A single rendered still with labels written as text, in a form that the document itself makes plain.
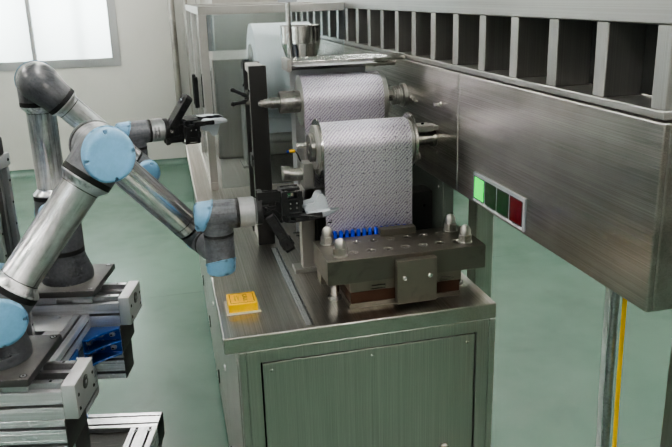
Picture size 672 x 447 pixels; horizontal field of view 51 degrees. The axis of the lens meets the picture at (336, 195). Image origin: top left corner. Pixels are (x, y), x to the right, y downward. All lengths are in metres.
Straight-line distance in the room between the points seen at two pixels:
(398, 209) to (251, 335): 0.53
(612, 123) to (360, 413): 0.94
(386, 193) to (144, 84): 5.62
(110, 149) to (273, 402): 0.68
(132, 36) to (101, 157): 5.71
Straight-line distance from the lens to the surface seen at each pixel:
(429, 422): 1.87
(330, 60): 2.07
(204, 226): 1.76
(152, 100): 7.34
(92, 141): 1.59
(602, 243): 1.28
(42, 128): 2.31
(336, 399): 1.76
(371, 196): 1.85
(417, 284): 1.73
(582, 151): 1.31
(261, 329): 1.65
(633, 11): 1.20
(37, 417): 1.88
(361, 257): 1.69
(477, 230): 2.15
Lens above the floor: 1.63
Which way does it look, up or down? 16 degrees down
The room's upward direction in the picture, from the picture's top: 2 degrees counter-clockwise
